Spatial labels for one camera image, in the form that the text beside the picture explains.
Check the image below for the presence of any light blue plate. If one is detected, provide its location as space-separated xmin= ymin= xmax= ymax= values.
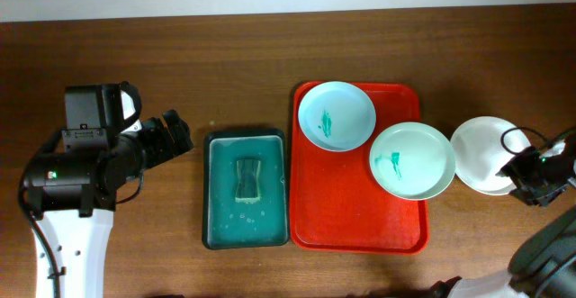
xmin=297 ymin=81 xmax=376 ymax=152

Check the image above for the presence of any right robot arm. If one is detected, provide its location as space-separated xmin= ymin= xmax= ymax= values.
xmin=422 ymin=127 xmax=575 ymax=298

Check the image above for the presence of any dark green water tray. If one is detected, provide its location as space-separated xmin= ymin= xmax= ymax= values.
xmin=202 ymin=129 xmax=290 ymax=250

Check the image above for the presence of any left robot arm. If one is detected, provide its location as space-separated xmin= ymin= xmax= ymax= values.
xmin=18 ymin=82 xmax=194 ymax=297

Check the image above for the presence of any red plastic tray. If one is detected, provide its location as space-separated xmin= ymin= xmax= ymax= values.
xmin=289 ymin=80 xmax=431 ymax=256

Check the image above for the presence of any white plate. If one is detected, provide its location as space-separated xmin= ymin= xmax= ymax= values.
xmin=450 ymin=116 xmax=531 ymax=195

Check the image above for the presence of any light green plate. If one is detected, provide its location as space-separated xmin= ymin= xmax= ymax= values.
xmin=369 ymin=122 xmax=455 ymax=201

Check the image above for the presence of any green yellow sponge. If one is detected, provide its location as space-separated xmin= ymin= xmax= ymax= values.
xmin=235 ymin=158 xmax=261 ymax=203

